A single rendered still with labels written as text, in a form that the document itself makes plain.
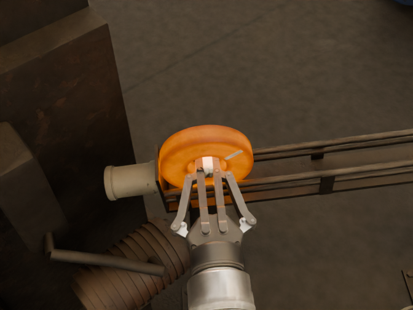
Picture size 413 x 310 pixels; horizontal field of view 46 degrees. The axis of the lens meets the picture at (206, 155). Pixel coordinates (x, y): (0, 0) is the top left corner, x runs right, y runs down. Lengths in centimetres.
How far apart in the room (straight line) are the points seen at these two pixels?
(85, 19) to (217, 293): 47
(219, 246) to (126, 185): 22
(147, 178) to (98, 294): 23
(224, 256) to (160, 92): 129
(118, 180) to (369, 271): 95
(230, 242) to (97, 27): 39
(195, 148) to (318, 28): 155
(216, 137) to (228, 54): 133
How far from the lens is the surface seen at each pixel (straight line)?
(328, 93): 194
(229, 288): 64
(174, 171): 79
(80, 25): 81
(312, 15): 229
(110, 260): 89
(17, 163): 75
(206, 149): 74
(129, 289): 92
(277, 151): 85
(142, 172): 81
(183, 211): 72
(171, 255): 93
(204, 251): 67
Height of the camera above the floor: 137
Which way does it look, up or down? 54 degrees down
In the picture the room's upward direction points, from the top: straight up
